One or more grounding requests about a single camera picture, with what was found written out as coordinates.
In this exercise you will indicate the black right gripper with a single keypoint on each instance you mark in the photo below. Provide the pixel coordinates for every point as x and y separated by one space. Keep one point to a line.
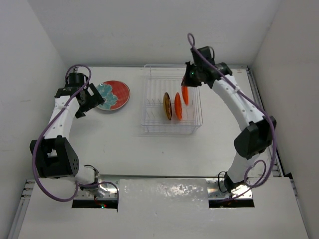
188 80

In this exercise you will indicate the orange plate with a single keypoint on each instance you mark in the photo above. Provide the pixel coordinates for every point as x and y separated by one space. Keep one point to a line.
178 106
185 95

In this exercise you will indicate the clear wire dish rack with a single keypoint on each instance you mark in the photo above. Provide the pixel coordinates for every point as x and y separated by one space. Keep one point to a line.
161 78

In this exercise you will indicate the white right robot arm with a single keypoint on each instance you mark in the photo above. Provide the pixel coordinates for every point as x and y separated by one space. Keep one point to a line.
256 128

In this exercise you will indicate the brown yellow plate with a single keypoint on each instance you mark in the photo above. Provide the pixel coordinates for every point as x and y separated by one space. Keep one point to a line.
167 106

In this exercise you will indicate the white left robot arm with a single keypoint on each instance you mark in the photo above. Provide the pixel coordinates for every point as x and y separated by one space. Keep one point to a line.
54 156

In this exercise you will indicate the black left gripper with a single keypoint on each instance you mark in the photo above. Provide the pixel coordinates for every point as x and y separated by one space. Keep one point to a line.
94 100

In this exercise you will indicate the red plate with teal print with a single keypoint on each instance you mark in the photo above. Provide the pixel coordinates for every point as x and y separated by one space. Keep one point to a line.
115 94

